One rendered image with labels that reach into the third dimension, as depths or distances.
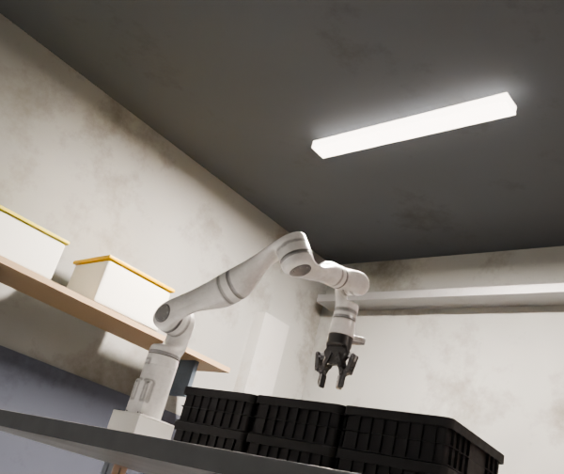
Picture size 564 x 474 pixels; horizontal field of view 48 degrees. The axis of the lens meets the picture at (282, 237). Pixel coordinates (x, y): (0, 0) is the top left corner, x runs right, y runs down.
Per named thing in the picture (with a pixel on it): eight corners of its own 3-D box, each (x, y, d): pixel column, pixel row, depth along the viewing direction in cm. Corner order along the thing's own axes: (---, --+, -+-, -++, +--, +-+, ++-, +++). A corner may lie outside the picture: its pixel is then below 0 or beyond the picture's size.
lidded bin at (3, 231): (23, 286, 339) (39, 248, 348) (54, 282, 316) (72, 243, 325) (-51, 252, 313) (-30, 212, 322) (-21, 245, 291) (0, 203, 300)
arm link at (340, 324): (366, 345, 191) (369, 326, 193) (347, 332, 183) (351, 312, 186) (340, 344, 197) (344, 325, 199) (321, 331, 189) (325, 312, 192)
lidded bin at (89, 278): (121, 333, 385) (135, 293, 396) (163, 334, 359) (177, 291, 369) (54, 302, 354) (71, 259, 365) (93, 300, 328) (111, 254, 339)
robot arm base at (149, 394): (143, 415, 168) (164, 353, 175) (120, 411, 174) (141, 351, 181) (166, 424, 175) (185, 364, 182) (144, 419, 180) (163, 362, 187)
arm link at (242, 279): (295, 223, 170) (219, 266, 177) (305, 253, 165) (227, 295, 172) (310, 235, 177) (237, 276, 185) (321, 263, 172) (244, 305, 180)
